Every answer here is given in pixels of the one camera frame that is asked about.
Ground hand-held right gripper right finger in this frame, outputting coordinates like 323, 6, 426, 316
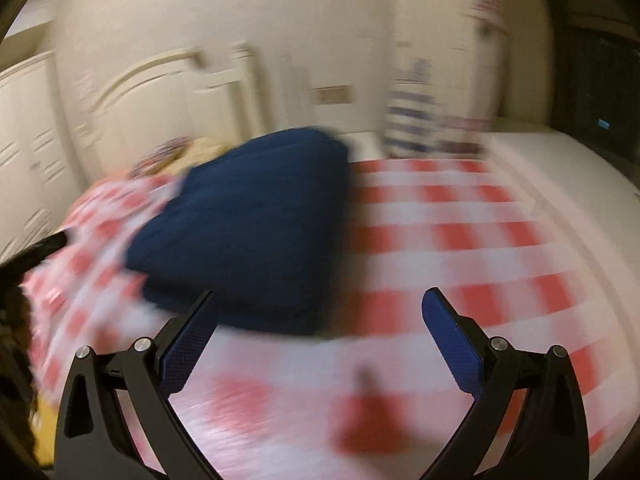
420, 287, 591, 480

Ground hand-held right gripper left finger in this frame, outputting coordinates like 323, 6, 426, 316
52, 289, 223, 480

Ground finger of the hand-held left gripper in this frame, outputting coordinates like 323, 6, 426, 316
0, 230, 70, 283

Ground navy blue puffer jacket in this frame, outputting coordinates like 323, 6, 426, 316
125, 127, 353, 337

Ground yellow floral bedsheet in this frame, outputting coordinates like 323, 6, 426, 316
30, 400, 58, 468

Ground red white checkered cloth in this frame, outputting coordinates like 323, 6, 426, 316
25, 157, 626, 480

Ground white wardrobe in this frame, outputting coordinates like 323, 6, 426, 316
0, 50, 76, 261

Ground colourful patterned pillow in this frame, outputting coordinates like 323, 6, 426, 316
130, 137, 193, 177

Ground white bed headboard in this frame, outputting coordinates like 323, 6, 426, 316
70, 42, 268, 173

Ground cream pillow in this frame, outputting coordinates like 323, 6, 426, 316
187, 135, 233, 163

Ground white nightstand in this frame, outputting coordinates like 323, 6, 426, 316
345, 130, 388, 162

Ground printed striped curtain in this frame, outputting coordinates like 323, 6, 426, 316
385, 0, 516, 158

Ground wall switch panel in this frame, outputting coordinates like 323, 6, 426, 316
309, 85, 354, 107

